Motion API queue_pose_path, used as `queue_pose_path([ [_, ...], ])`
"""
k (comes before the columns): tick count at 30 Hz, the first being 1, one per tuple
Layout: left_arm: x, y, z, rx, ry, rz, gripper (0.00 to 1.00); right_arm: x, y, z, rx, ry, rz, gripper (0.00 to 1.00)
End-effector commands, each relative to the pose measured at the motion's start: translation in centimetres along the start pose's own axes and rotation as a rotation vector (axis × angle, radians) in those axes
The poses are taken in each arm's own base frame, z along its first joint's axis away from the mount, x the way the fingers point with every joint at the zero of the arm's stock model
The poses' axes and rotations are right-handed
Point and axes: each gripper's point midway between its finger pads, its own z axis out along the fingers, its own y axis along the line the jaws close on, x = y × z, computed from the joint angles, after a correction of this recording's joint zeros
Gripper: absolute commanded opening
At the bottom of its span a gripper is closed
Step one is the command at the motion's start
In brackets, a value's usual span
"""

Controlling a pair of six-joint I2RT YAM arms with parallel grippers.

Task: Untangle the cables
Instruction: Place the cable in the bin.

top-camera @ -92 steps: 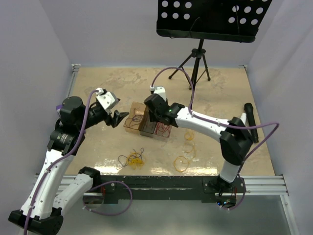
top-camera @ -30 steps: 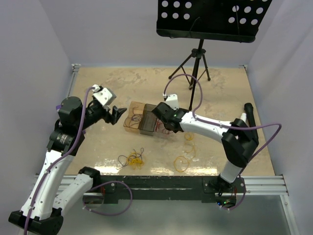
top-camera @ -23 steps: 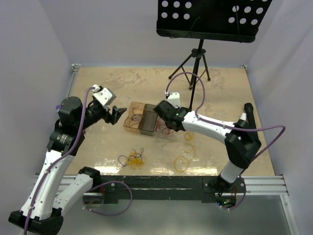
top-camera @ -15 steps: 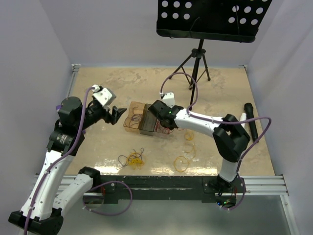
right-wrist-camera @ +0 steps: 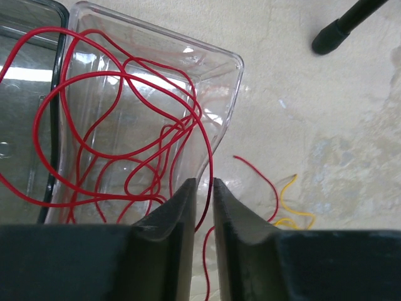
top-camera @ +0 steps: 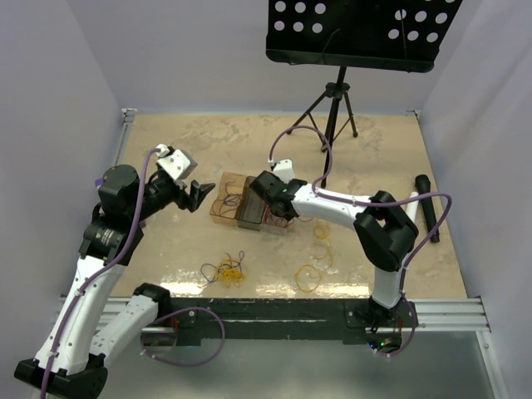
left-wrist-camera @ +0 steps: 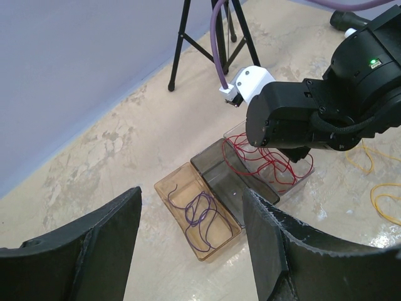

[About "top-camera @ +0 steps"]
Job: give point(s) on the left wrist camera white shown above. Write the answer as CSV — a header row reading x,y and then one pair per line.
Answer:
x,y
177,164

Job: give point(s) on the yellow red cable ball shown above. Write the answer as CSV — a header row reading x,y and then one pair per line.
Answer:
x,y
229,271

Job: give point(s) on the grey transparent bin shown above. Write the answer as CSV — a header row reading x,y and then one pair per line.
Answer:
x,y
250,213

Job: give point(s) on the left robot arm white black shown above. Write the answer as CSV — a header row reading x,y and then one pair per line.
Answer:
x,y
74,360

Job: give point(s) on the clear transparent bin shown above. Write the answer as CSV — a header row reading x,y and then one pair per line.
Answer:
x,y
272,224

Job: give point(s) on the black music stand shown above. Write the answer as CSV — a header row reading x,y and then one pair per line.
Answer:
x,y
399,36

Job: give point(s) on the white microphone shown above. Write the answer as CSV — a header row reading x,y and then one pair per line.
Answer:
x,y
412,206

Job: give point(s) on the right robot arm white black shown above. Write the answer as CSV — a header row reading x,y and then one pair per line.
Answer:
x,y
385,231

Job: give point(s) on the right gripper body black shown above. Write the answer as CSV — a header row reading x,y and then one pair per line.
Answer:
x,y
271,204

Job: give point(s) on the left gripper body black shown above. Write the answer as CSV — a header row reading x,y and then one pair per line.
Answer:
x,y
158,194

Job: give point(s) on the orange transparent bin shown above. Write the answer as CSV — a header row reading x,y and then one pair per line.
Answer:
x,y
224,207

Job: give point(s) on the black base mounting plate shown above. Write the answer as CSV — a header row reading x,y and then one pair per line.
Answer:
x,y
350,321

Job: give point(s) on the black microphone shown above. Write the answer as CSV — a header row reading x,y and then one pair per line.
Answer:
x,y
423,186

